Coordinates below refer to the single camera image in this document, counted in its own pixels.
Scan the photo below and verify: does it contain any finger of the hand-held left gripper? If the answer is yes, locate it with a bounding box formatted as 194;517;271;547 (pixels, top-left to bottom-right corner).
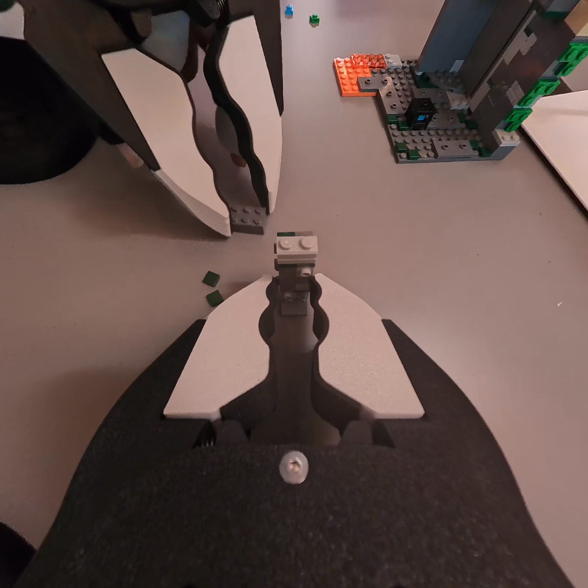
101;45;231;238
203;13;283;214

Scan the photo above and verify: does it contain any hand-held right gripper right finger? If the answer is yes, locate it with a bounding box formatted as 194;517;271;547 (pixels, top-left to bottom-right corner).
311;274;425;437

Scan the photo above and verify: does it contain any black quilted elbow pad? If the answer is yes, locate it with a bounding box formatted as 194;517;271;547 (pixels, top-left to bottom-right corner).
0;521;36;588
0;37;99;185

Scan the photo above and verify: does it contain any dark grey brick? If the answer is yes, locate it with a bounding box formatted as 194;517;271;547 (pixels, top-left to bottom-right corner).
229;205;268;236

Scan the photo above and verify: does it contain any grey brick pillar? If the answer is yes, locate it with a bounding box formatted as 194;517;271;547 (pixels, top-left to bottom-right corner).
273;230;319;318

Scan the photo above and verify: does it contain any grey baseplate brick building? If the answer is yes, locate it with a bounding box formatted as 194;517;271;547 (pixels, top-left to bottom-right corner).
333;0;588;164

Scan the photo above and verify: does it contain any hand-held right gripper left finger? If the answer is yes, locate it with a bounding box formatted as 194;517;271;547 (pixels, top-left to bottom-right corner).
163;274;279;437

